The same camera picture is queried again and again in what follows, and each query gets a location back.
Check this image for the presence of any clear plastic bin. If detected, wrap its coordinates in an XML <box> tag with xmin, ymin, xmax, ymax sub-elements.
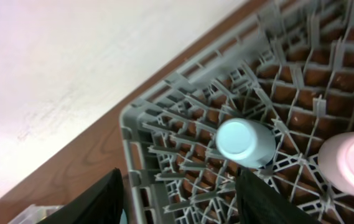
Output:
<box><xmin>8</xmin><ymin>204</ymin><xmax>63</xmax><ymax>224</ymax></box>

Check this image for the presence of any pink cup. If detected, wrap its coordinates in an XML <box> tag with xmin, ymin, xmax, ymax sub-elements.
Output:
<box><xmin>318</xmin><ymin>132</ymin><xmax>354</xmax><ymax>195</ymax></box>

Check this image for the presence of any grey dishwasher rack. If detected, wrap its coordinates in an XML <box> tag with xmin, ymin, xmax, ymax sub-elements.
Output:
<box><xmin>120</xmin><ymin>1</ymin><xmax>354</xmax><ymax>223</ymax></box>

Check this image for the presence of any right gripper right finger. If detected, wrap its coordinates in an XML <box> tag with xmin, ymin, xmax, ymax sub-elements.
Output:
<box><xmin>235</xmin><ymin>167</ymin><xmax>318</xmax><ymax>224</ymax></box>

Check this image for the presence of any light blue cup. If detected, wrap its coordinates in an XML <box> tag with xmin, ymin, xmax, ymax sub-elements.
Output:
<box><xmin>215</xmin><ymin>118</ymin><xmax>276</xmax><ymax>169</ymax></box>

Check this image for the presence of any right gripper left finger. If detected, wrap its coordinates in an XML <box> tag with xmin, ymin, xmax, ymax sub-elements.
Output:
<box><xmin>39</xmin><ymin>168</ymin><xmax>124</xmax><ymax>224</ymax></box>

